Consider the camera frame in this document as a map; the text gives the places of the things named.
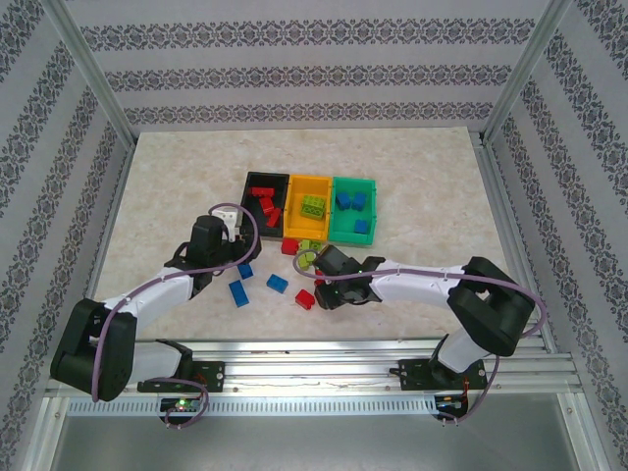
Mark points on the green lego brick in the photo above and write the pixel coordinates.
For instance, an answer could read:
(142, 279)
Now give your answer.
(315, 200)
(306, 260)
(310, 245)
(311, 211)

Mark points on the long red lego brick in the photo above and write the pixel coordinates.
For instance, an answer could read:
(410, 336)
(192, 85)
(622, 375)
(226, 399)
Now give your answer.
(275, 219)

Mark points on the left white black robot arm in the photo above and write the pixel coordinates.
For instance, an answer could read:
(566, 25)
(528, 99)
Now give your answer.
(157, 294)

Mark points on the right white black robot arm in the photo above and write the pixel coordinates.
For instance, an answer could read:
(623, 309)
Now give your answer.
(417, 287)

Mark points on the black plastic bin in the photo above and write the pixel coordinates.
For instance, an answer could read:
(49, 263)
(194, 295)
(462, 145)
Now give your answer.
(252, 213)

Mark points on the green plastic bin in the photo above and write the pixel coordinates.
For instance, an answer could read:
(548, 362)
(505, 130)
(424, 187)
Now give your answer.
(346, 225)

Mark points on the yellow plastic bin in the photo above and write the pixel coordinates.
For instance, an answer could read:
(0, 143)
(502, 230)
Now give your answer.
(294, 230)

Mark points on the long blue lego brick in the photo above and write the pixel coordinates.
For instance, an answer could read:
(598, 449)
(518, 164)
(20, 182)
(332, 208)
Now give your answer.
(239, 294)

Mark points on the left controller board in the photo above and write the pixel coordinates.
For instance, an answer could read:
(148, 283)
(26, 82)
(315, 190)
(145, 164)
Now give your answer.
(181, 405)

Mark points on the controller board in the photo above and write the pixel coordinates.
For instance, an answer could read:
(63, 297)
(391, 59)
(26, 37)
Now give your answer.
(181, 405)
(449, 403)

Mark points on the right controller board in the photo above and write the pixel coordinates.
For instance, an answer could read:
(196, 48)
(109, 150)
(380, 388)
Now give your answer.
(449, 403)

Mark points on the grey metal panel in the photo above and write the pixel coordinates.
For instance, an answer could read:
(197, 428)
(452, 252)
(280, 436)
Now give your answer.
(314, 446)

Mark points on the aluminium side rail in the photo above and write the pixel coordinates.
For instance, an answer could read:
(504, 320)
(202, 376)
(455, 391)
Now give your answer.
(110, 230)
(505, 206)

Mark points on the aluminium mounting rail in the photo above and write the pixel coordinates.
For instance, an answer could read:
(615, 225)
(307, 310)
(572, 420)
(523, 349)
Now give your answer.
(314, 373)

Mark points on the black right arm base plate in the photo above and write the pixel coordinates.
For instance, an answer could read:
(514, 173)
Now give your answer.
(412, 375)

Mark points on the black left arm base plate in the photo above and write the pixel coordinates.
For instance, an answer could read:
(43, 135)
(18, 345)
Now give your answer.
(216, 375)

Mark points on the short aluminium frame post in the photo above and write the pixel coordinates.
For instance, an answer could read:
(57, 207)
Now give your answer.
(584, 432)
(41, 436)

